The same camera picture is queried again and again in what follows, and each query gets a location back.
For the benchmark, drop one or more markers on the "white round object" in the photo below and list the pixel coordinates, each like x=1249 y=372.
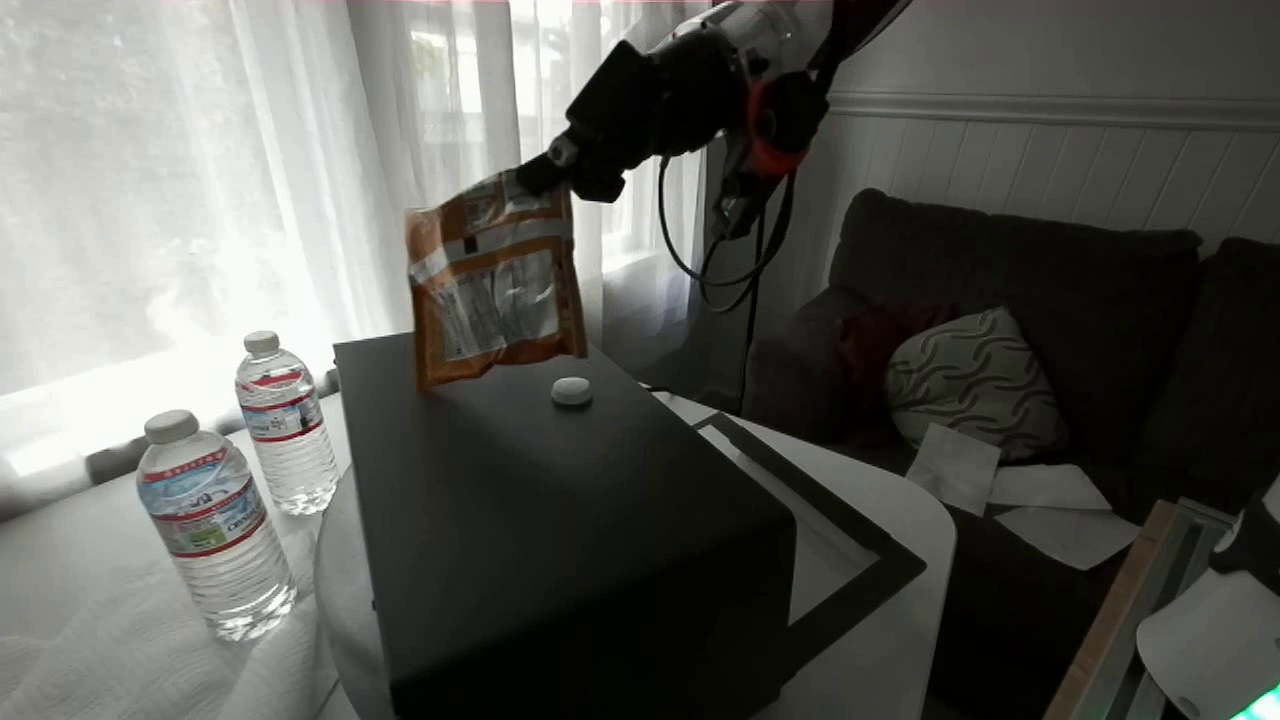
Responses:
x=1206 y=644

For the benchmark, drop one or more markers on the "large clear water bottle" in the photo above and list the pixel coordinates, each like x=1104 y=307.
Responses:
x=212 y=524

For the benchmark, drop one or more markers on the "orange and clear packet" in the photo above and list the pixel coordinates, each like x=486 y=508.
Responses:
x=499 y=286

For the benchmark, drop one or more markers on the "black box oven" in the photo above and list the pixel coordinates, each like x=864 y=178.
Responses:
x=534 y=534

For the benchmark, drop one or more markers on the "white table cloth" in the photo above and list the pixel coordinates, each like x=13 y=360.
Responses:
x=121 y=615

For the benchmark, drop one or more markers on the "white crumpled paper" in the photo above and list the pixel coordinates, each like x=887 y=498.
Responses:
x=1015 y=495

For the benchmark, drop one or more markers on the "red cloth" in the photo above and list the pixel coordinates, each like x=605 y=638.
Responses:
x=880 y=332

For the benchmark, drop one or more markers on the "white sheer curtain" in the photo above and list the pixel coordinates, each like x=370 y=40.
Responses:
x=266 y=175

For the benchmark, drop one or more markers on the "dark grey sofa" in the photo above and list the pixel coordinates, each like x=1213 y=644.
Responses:
x=1067 y=347

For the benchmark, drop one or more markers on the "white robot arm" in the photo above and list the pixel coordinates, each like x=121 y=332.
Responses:
x=814 y=67

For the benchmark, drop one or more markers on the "white round cap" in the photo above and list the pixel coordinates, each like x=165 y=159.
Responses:
x=573 y=390

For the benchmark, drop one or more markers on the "wooden picture frame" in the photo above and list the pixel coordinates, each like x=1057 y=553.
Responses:
x=1123 y=621

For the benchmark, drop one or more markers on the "small clear water bottle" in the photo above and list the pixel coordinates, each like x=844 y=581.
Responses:
x=285 y=424

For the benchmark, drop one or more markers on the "grey patterned pillow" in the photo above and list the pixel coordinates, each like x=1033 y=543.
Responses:
x=979 y=383

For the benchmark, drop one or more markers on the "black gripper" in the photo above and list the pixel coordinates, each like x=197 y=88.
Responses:
x=655 y=107

